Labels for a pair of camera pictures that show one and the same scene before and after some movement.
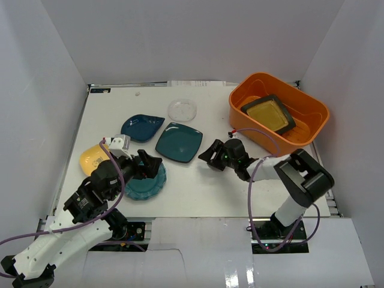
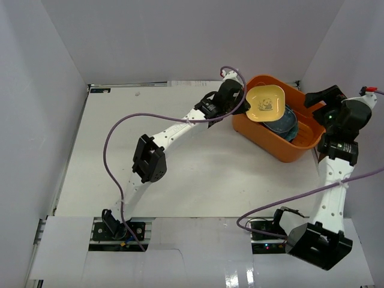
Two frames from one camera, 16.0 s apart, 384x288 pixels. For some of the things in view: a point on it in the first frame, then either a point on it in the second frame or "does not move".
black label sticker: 100,90 does not move
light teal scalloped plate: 140,189 to 286,126
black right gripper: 207,155 to 331,95
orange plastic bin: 262,102 does not move
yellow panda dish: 90,158 to 267,102
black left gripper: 144,167 to 240,105
